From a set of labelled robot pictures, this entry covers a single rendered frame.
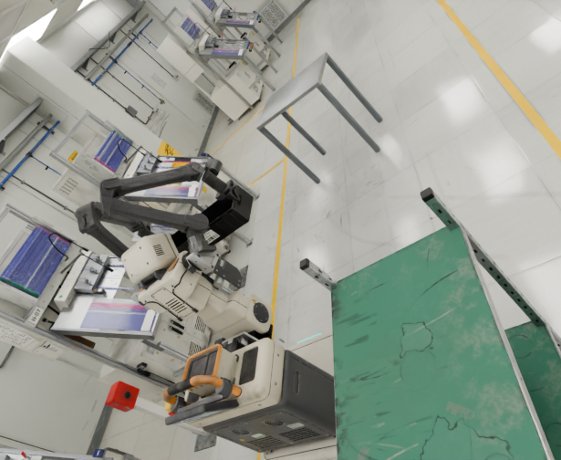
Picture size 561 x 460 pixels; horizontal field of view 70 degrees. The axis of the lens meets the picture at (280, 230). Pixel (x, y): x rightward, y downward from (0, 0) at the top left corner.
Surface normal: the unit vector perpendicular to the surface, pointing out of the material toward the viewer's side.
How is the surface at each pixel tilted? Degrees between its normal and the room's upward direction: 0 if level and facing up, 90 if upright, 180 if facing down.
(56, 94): 90
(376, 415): 0
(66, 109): 90
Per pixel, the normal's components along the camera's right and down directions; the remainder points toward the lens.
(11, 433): 0.72, -0.47
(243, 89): -0.06, 0.69
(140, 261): -0.52, 0.15
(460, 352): -0.70, -0.55
